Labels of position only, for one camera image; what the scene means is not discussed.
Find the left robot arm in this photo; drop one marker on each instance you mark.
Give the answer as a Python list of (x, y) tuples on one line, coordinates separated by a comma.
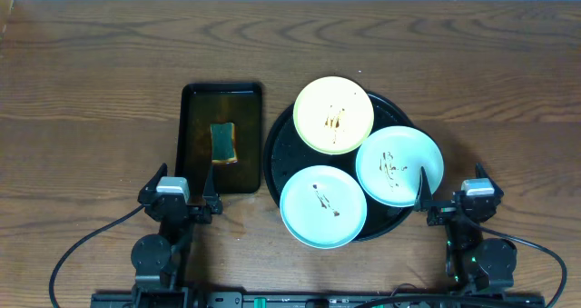
[(160, 258)]

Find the black rectangular water tray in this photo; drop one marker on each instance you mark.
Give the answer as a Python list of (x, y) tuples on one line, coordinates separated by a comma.
[(205, 104)]

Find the orange green scrub sponge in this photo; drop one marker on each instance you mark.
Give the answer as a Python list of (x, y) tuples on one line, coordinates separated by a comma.
[(223, 143)]

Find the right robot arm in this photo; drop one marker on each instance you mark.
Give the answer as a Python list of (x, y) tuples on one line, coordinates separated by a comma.
[(479, 265)]

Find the yellow plate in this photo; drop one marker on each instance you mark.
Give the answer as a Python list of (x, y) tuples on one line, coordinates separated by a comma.
[(333, 115)]

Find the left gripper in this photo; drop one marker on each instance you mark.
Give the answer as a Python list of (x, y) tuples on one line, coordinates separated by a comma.
[(180, 206)]

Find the light blue plate front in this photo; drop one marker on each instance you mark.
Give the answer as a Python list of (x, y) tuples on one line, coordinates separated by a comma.
[(323, 207)]

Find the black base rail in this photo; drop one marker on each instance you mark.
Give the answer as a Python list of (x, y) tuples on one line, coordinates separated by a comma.
[(266, 300)]

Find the light green plate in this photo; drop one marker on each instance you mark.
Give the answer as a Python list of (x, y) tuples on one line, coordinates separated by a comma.
[(390, 162)]

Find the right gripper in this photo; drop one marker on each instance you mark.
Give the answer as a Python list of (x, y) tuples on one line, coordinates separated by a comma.
[(442, 210)]

